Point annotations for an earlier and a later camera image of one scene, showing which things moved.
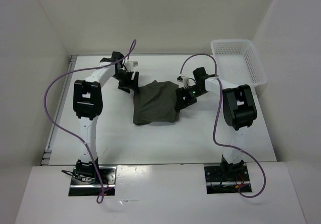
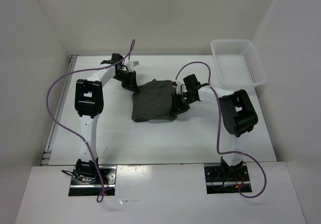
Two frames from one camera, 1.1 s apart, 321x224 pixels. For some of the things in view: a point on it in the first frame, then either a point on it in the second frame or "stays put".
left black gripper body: x=124 y=78 stays put
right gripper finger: x=183 y=98 to x=174 y=106
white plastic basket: x=237 y=62 stays put
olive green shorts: x=155 y=102 stays put
